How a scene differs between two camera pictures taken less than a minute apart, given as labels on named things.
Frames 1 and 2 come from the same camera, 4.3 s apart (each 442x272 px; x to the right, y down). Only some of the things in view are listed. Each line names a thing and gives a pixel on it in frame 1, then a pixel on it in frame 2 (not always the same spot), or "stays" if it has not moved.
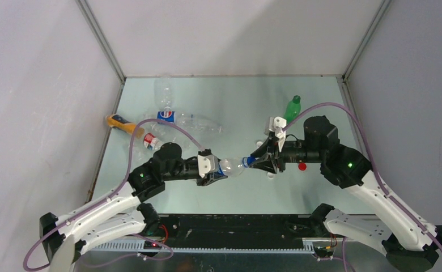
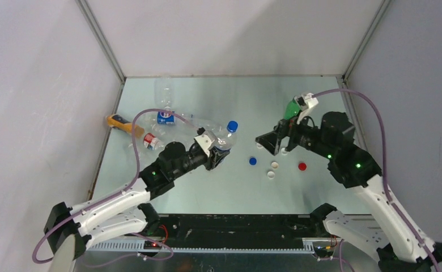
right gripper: x=268 y=147 to x=271 y=140
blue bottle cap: x=250 y=160 to x=232 y=126
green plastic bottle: x=293 y=111 stays
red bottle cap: x=302 y=166 stays
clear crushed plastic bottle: x=233 y=166 to x=223 y=139
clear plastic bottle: x=164 y=91 stays
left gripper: x=209 y=178 to x=214 y=158
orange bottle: x=117 y=122 stays
